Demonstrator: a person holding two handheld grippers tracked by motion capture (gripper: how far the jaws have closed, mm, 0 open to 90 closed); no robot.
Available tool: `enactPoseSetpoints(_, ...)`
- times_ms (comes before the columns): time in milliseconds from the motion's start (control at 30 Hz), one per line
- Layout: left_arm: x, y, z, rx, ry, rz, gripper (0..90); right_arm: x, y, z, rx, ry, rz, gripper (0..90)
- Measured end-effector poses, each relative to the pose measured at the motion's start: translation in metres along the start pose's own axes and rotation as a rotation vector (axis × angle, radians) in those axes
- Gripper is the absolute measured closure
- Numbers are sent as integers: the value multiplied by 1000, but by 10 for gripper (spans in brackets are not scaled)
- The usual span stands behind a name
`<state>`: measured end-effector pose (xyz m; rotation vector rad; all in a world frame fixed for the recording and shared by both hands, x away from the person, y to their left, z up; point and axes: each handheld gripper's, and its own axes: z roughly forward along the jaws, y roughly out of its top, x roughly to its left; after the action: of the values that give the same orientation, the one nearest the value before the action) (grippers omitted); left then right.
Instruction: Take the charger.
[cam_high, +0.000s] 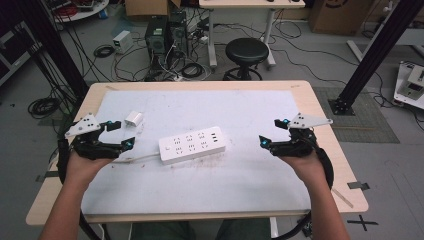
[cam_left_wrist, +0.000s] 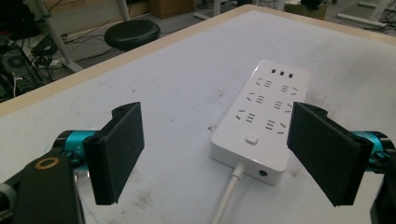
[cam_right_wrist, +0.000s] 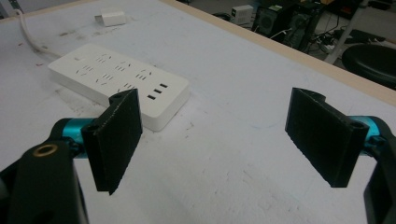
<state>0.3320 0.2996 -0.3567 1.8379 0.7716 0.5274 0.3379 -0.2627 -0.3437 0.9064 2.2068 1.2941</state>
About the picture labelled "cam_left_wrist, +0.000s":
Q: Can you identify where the cardboard box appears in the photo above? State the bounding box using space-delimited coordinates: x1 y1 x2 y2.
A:
148 0 195 20

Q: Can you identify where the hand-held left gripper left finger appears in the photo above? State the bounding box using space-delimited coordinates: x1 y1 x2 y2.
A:
52 101 146 206

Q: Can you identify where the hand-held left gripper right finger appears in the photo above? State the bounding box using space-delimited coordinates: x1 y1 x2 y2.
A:
286 101 391 208

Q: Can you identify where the black computer case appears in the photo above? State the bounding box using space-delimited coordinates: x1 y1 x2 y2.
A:
0 43 45 104

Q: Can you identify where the white metal stand leg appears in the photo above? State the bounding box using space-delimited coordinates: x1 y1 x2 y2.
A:
116 0 131 22
33 0 84 74

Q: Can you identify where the black round stool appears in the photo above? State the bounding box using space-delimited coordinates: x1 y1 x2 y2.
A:
103 19 162 53

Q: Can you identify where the white power strip cable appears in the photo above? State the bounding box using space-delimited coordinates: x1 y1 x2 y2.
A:
210 161 247 224

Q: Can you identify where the white floor power strip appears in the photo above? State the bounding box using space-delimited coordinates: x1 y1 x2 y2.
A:
46 59 62 71

